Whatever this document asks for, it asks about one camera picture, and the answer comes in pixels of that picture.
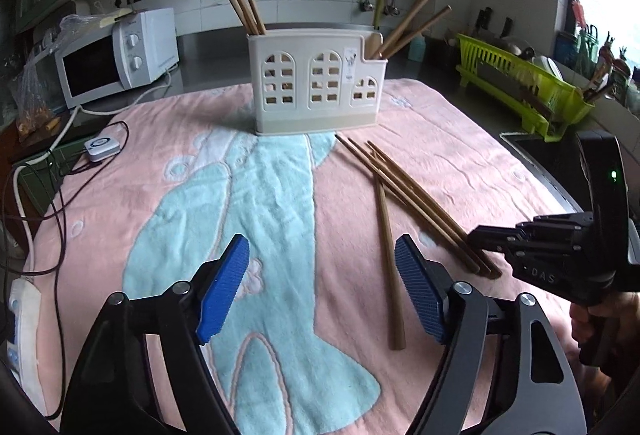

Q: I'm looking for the white microwave oven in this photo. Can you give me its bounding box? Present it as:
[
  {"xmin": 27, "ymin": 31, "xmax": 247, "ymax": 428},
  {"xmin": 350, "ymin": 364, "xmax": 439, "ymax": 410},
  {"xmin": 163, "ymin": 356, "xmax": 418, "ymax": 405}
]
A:
[{"xmin": 54, "ymin": 8, "xmax": 180, "ymax": 110}]

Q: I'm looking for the small white square device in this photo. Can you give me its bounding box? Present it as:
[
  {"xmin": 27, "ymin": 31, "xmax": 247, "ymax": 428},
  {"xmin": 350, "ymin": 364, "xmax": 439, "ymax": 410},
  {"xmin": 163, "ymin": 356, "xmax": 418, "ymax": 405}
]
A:
[{"xmin": 83, "ymin": 135, "xmax": 121, "ymax": 161}]

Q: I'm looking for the pink and blue blanket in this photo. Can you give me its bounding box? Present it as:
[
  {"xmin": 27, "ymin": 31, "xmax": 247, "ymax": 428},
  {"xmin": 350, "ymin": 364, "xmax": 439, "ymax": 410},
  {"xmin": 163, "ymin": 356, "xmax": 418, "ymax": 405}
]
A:
[{"xmin": 30, "ymin": 78, "xmax": 601, "ymax": 435}]

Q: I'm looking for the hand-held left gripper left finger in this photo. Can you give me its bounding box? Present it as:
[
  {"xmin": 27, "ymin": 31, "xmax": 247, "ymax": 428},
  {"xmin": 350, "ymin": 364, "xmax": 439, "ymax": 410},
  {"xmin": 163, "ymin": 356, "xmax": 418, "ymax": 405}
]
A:
[{"xmin": 60, "ymin": 235, "xmax": 251, "ymax": 435}]

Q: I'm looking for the white bowl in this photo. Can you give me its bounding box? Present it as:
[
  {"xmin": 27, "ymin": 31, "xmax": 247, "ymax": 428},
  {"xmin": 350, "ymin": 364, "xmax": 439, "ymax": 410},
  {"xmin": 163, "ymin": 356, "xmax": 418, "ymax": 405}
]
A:
[{"xmin": 532, "ymin": 55, "xmax": 561, "ymax": 78}]

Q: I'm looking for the metal sink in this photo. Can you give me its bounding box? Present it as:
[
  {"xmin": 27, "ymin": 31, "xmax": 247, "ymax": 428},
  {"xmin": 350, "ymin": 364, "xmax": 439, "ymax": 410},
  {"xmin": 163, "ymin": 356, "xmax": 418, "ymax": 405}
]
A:
[{"xmin": 500, "ymin": 130, "xmax": 596, "ymax": 216}]

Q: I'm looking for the clear plastic bag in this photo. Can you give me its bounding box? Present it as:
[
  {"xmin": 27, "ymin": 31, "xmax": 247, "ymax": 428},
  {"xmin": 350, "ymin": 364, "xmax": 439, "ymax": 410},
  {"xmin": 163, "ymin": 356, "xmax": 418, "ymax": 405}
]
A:
[{"xmin": 32, "ymin": 12, "xmax": 136, "ymax": 47}]

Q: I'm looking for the black cable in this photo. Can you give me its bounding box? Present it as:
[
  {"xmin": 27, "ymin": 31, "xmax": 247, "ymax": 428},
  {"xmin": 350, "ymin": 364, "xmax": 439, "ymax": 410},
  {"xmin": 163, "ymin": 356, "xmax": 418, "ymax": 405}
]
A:
[{"xmin": 0, "ymin": 120, "xmax": 131, "ymax": 421}]

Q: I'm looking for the cream plastic chopstick holder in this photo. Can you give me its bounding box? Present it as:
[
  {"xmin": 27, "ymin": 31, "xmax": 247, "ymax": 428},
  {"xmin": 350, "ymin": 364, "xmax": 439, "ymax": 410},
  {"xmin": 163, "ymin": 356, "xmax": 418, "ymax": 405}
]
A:
[{"xmin": 247, "ymin": 28, "xmax": 388, "ymax": 137}]

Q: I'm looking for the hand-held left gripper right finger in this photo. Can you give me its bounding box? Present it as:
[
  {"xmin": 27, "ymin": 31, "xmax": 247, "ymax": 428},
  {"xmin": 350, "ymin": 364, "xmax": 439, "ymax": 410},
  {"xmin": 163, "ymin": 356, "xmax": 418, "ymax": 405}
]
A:
[{"xmin": 395, "ymin": 235, "xmax": 588, "ymax": 435}]

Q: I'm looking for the plastic bag of food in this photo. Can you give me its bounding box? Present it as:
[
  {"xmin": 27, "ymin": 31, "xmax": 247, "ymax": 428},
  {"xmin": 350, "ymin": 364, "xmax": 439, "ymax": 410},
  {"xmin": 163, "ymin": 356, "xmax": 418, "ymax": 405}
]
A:
[{"xmin": 10, "ymin": 60, "xmax": 63, "ymax": 136}]

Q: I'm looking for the green dish rack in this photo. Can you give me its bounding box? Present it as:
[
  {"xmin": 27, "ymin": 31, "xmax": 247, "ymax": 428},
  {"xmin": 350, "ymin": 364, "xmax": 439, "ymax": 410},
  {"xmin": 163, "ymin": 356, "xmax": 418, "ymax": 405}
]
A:
[{"xmin": 456, "ymin": 32, "xmax": 596, "ymax": 143}]

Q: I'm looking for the bundle of kitchen utensils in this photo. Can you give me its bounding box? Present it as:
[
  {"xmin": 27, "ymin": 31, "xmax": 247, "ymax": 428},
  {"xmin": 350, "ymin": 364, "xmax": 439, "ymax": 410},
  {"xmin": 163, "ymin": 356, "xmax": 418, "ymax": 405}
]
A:
[{"xmin": 580, "ymin": 22, "xmax": 633, "ymax": 103}]

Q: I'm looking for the person's right hand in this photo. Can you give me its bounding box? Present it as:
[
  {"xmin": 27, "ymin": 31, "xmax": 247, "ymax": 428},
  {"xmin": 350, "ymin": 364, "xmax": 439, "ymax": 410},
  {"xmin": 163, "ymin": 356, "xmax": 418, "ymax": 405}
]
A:
[{"xmin": 570, "ymin": 291, "xmax": 640, "ymax": 352}]

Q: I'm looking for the white power strip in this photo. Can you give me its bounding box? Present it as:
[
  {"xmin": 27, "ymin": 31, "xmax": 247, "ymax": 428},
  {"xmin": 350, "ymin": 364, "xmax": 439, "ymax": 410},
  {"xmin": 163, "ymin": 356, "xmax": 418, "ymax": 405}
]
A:
[{"xmin": 7, "ymin": 277, "xmax": 43, "ymax": 396}]

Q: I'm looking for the white power cable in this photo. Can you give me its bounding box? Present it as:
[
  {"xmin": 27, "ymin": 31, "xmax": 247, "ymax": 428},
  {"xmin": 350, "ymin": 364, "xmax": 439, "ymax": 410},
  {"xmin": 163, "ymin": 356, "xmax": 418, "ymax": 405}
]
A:
[{"xmin": 12, "ymin": 68, "xmax": 173, "ymax": 276}]

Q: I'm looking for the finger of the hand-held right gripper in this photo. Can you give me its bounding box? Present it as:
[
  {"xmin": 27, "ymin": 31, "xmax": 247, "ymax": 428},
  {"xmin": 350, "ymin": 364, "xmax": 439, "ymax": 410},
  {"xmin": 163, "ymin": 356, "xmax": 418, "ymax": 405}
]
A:
[
  {"xmin": 517, "ymin": 210, "xmax": 597, "ymax": 239},
  {"xmin": 467, "ymin": 224, "xmax": 577, "ymax": 257}
]

